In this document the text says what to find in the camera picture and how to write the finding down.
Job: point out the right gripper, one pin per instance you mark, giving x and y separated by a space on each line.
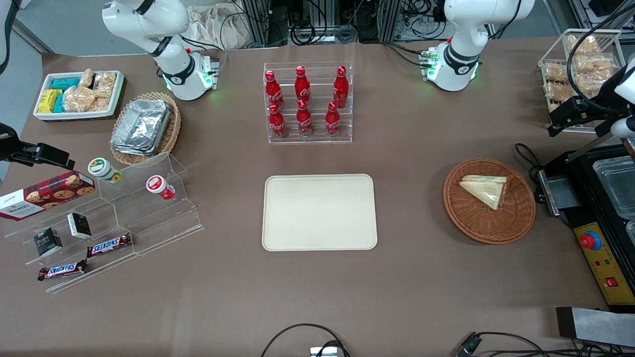
6 141

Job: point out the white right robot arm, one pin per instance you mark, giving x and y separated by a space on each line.
173 64

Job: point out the yellow snack pack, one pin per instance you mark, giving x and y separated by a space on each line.
48 100

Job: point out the red tartan cookie box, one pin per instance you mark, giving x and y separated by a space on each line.
49 196

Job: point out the black machine yellow panel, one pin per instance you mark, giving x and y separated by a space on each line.
585 198

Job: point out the green lid yogurt cup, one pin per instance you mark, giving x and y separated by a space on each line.
101 168

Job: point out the clear bag of crackers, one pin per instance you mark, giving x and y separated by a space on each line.
87 78
105 84
78 100

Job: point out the clear plastic container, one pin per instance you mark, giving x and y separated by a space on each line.
617 186

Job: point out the clear acrylic bottle rack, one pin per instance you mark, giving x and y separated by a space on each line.
317 134

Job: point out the grey metal plate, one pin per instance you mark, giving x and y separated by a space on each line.
600 326

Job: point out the aluminium profile post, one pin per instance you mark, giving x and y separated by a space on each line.
258 22
389 20

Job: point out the beige cloth bag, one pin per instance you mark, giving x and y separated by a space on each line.
213 27

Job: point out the red lid yogurt cup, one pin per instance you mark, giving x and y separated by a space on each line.
158 186

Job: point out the round brown wicker basket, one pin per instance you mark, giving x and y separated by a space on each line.
476 223

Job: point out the clear acrylic stepped display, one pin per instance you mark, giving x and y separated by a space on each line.
149 223

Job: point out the black box gold print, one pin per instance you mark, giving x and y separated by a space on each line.
47 242

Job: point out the white rectangular snack tray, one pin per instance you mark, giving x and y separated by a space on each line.
116 99

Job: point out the teal snack pack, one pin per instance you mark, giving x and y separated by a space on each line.
59 104
65 83

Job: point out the stack of foil containers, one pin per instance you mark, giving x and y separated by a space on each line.
141 128

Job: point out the clear pack of pastries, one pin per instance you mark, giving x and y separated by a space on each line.
555 72
593 67
585 44

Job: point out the triangular sandwich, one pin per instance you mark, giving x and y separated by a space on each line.
488 191

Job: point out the oval light wicker basket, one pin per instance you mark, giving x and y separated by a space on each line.
173 129

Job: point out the Snickers chocolate bar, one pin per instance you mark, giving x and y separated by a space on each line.
109 245
62 270

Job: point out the black box white label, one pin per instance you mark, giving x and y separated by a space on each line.
79 226

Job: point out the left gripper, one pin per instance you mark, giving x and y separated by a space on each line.
590 110

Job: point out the beige plastic serving tray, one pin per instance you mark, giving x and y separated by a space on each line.
320 213

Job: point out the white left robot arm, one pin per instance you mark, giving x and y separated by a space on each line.
459 54

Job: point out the red emergency stop button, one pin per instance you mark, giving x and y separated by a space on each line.
590 241

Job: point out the red cola bottle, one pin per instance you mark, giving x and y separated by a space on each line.
302 87
333 121
275 91
341 89
278 124
304 121

